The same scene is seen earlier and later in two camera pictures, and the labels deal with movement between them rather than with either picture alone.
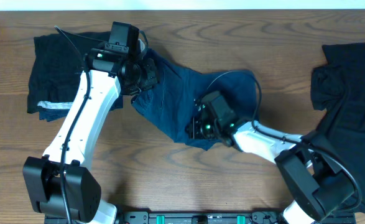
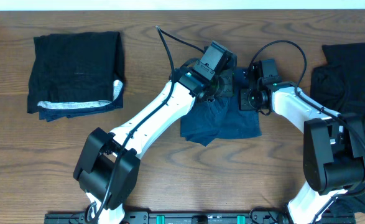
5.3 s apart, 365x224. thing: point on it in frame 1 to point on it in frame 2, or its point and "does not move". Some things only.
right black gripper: [195, 133] to [243, 103]
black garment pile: [349, 89] does not move
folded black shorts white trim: [56, 73] does not move
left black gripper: [152, 78] to [229, 90]
